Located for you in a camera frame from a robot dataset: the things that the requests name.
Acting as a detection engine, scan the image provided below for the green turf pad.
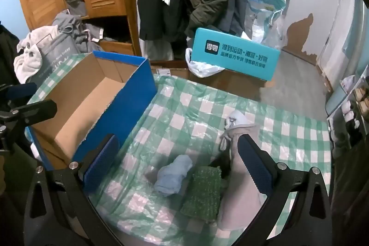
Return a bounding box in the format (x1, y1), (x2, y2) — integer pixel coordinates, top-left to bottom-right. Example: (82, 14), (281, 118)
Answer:
(180, 166), (222, 220)

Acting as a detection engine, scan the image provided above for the wooden wardrobe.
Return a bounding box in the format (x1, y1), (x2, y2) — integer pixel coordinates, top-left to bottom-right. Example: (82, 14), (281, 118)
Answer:
(16, 0), (142, 57)

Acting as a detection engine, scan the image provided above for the light blue cloth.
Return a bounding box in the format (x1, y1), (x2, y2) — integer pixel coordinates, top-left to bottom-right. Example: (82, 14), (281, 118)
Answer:
(154, 154), (193, 197)

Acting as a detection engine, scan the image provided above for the green checked plastic tablecloth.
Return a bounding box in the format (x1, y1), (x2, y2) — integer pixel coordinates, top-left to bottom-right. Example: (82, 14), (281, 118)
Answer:
(27, 54), (332, 246)

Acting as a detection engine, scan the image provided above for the pale grey sock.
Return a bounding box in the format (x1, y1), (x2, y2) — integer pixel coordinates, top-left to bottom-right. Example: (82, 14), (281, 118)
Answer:
(224, 110), (247, 131)

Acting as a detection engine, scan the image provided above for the white towel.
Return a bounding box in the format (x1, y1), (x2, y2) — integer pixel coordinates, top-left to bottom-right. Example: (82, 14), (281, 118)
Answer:
(14, 26), (56, 84)

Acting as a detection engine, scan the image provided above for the grey printed bag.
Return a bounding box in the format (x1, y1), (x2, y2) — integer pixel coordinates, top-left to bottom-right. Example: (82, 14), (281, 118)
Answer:
(30, 28), (80, 86)

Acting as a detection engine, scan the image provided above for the black cloth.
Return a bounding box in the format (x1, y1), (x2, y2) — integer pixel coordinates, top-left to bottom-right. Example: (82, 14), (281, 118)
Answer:
(208, 154), (231, 177)

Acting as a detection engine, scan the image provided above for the grey hoodie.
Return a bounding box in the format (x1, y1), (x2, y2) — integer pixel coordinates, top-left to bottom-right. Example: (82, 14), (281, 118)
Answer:
(52, 11), (106, 52)

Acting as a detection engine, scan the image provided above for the teal printed box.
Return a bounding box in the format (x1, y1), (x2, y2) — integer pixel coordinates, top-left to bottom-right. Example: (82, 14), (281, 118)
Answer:
(192, 27), (281, 82)

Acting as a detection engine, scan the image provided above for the shoe rack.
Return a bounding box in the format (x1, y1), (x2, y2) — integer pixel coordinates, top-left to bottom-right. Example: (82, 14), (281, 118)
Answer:
(326, 67), (369, 155)

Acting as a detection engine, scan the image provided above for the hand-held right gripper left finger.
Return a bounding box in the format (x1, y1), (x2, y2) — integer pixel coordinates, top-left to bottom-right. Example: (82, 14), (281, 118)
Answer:
(23, 133), (124, 246)

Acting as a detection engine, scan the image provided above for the blue cardboard box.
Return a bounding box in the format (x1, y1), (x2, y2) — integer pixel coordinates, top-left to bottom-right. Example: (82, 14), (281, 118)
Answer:
(24, 50), (158, 172)

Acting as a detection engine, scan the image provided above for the white hanging garment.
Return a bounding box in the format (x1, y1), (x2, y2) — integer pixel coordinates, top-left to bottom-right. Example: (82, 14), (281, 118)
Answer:
(143, 38), (174, 60)

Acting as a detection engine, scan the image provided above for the clear blue-printed plastic bag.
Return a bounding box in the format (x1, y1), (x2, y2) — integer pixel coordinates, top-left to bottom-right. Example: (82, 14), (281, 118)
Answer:
(247, 0), (286, 48)

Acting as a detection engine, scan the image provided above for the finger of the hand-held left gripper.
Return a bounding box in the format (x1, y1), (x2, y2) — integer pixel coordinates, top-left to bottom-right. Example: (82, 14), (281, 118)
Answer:
(0, 83), (37, 101)
(0, 100), (57, 127)

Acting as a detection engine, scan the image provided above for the grey cloth garment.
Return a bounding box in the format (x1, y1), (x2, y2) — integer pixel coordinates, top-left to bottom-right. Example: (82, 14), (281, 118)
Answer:
(216, 123), (277, 232)

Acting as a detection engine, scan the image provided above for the brown cardboard box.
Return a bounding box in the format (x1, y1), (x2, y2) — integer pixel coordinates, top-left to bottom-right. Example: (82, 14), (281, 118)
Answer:
(150, 60), (267, 99)

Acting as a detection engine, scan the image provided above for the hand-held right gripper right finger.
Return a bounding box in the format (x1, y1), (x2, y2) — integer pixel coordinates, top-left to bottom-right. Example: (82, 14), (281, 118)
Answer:
(236, 133), (335, 246)

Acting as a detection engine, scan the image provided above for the white plastic bag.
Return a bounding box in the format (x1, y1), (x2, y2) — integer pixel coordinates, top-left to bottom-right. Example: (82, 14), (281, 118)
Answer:
(185, 48), (225, 79)

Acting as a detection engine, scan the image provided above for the dark cloth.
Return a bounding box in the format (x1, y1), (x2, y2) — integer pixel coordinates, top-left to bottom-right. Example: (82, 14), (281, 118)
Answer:
(0, 22), (21, 86)

